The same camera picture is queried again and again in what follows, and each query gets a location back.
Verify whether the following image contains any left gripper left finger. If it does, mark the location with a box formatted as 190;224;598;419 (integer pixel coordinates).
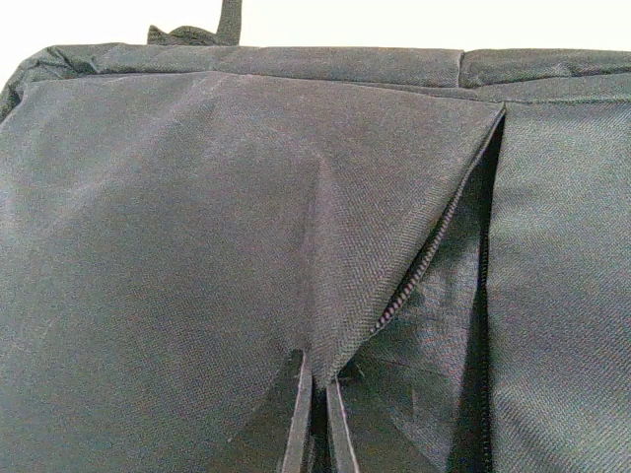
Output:
211;349;315;473

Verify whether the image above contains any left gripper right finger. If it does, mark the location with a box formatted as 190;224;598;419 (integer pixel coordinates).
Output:
324;376;440;473

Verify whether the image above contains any black student backpack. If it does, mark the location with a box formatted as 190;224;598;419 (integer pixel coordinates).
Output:
1;1;630;472

